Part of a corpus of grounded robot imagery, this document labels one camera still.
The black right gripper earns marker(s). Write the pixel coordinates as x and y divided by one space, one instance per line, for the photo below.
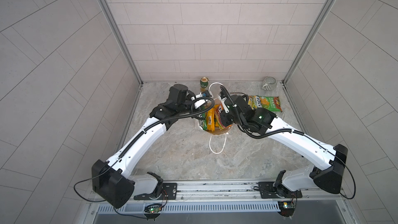
223 119

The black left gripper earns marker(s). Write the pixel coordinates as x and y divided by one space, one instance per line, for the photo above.
202 109

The white printed paper bag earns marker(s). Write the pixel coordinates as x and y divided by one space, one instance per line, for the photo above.
218 134

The green chip snack bag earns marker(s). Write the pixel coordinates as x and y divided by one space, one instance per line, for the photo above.
271 103

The green colourful snack bag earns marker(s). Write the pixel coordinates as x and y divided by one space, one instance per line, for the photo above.
254 102

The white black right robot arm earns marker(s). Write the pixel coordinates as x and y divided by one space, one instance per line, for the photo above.
328 163

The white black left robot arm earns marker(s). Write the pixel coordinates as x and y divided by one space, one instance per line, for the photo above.
113 180

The yellow orange snack bag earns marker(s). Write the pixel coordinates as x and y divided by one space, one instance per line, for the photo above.
210 120

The narrow green snack packet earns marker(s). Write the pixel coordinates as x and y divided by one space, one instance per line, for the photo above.
203 122

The green gold drink can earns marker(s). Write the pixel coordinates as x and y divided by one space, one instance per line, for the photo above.
204 84

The right controller circuit board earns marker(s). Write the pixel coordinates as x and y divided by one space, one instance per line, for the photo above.
287 209

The controller circuit board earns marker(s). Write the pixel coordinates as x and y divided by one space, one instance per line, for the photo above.
153 208
287 209

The left controller circuit board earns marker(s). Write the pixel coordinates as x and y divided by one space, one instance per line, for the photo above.
153 208

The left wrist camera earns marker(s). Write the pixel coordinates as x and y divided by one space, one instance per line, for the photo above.
205 93

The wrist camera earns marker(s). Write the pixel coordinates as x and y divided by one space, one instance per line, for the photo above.
205 93
223 99

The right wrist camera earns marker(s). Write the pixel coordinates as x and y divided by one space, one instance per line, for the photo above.
223 99

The aluminium mounting rail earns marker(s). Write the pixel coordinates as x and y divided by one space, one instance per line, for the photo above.
230 190

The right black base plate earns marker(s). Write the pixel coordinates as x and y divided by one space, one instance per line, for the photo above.
267 190

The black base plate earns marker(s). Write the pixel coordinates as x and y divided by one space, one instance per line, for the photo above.
165 191
267 190

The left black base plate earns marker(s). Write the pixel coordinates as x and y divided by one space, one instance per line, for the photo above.
165 191

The left aluminium corner post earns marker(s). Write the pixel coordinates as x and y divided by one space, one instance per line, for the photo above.
119 39

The aluminium corner post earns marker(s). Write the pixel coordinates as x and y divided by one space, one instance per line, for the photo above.
119 39
327 6

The right aluminium corner post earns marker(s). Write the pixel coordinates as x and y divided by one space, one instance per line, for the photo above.
327 6

